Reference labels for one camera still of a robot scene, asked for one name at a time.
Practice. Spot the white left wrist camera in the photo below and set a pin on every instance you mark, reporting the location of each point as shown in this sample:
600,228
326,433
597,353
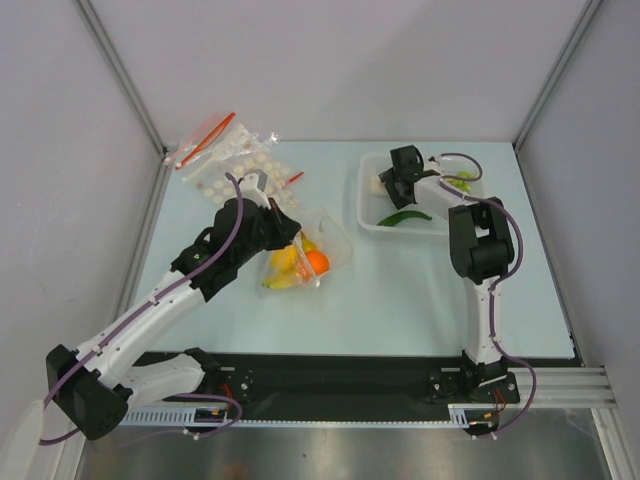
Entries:
253,187

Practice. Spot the clear dotted zip bag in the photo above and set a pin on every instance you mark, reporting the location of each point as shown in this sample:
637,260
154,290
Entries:
321,247

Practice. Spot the aluminium frame rail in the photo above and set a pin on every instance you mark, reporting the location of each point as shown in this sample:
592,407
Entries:
96,29

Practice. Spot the white perforated plastic basket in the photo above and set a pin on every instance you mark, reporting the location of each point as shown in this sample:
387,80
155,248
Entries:
434,196

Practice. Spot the yellow lemon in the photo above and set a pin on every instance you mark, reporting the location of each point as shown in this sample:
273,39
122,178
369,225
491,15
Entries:
284,260

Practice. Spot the clear zip bag red zipper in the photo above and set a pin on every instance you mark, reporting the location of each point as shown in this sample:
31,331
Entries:
207,133

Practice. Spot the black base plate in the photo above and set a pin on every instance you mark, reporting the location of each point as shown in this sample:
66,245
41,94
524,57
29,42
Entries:
241,379

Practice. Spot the white slotted cable duct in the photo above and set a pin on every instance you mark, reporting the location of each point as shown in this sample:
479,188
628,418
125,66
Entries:
291,411

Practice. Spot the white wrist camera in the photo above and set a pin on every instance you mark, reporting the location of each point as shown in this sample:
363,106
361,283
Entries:
434,166
253,187

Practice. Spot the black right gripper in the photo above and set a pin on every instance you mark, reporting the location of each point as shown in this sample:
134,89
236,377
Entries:
400,181

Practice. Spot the green onion stalk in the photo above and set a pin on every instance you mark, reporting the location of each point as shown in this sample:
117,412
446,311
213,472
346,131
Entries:
461,180

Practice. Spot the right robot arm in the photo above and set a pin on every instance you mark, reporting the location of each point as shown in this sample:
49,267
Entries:
480,246

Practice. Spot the yellow banana bunch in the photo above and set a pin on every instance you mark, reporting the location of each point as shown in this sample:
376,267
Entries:
301,276

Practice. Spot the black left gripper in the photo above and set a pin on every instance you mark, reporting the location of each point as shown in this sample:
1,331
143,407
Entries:
284,227

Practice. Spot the green chili pepper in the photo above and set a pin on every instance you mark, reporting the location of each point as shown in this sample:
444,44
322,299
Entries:
402,216

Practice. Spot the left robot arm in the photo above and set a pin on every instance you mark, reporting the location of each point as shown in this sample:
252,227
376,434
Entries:
98,383

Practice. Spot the orange fruit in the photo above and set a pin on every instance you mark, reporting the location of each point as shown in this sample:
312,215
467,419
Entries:
319,262

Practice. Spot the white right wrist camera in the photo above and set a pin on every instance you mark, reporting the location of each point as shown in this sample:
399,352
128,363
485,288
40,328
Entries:
434,166

